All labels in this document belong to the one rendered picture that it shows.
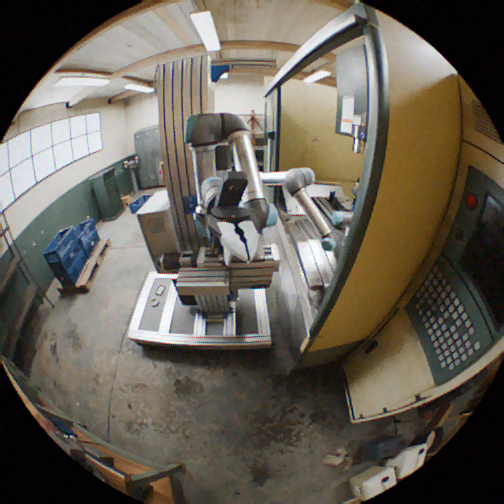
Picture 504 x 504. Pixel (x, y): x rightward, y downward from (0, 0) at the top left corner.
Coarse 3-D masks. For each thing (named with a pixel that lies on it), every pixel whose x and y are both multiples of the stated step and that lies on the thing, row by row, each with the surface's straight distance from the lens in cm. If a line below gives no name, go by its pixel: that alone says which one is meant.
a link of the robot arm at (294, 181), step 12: (288, 180) 105; (300, 180) 104; (288, 192) 106; (300, 192) 102; (300, 204) 103; (312, 204) 102; (312, 216) 101; (324, 228) 102; (324, 240) 101; (336, 240) 105
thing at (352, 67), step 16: (352, 48) 165; (336, 64) 184; (352, 64) 160; (352, 80) 156; (368, 80) 141; (368, 96) 138; (336, 112) 172; (368, 112) 135; (336, 128) 169; (352, 128) 147
